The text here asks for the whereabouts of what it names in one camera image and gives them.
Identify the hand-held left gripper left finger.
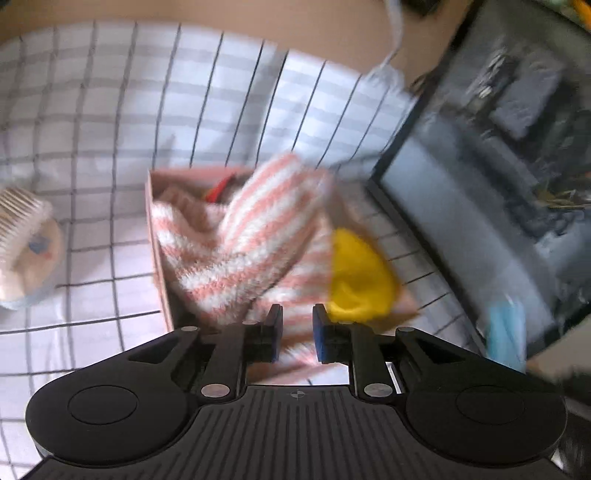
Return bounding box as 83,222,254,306
124,304,283,400

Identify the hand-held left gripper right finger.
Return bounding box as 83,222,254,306
312,303,467,402

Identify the yellow plush toy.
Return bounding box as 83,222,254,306
327,227,402,324

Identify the pink striped towel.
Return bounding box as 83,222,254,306
151,153,419,384

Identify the blue face mask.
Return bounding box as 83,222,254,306
485,298,529,374

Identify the pink cardboard box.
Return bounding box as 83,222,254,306
144,167,421,352

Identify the white checked tablecloth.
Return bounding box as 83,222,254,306
0,21,591,480

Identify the white cable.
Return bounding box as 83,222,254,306
369,0,407,84

